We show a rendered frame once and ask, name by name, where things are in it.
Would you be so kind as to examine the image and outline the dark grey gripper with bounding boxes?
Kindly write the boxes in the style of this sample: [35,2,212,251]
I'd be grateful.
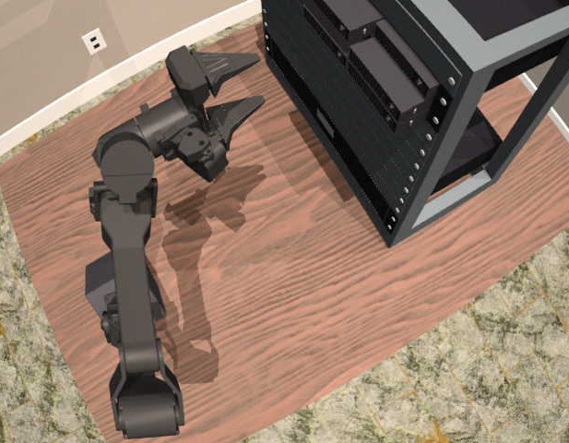
[135,45,265,161]

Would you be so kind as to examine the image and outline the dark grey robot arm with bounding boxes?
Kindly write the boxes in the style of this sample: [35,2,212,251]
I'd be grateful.
[89,114,229,439]

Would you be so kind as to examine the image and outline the black server rack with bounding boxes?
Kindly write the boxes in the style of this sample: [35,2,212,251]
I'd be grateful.
[261,0,569,248]

